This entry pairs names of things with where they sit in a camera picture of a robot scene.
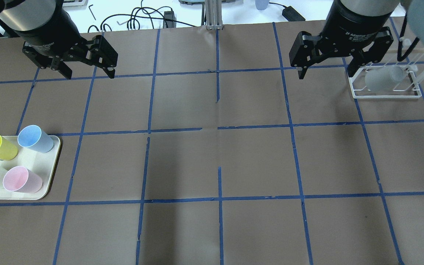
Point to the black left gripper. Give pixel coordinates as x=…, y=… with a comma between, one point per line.
x=52, y=29

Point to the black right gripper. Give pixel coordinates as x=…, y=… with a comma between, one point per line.
x=355, y=23

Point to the frosted white cup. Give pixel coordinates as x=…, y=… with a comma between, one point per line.
x=383, y=79

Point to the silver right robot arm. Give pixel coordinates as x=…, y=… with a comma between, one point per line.
x=411, y=33

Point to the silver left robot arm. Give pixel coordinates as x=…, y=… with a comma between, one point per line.
x=2, y=18

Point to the blue cup near pink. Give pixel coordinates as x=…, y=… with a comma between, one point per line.
x=34, y=138

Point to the blue cup on desk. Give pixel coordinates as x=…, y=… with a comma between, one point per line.
x=261, y=4

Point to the black power adapter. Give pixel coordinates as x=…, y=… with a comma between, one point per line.
x=292, y=15

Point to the cream plastic tray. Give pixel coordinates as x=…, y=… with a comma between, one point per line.
x=42, y=164

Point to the white wire cup rack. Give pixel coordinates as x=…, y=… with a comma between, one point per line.
x=409, y=88

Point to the aluminium frame post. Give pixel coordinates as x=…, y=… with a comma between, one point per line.
x=213, y=15

